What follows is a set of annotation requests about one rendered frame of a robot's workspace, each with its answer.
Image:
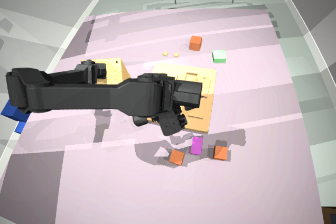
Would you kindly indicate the light green block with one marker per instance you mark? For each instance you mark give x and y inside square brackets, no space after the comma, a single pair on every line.
[219,56]

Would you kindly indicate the pink rectangular block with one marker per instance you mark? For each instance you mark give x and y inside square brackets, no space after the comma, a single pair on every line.
[196,146]

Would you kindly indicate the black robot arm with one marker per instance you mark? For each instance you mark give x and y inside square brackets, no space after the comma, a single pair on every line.
[35,91]

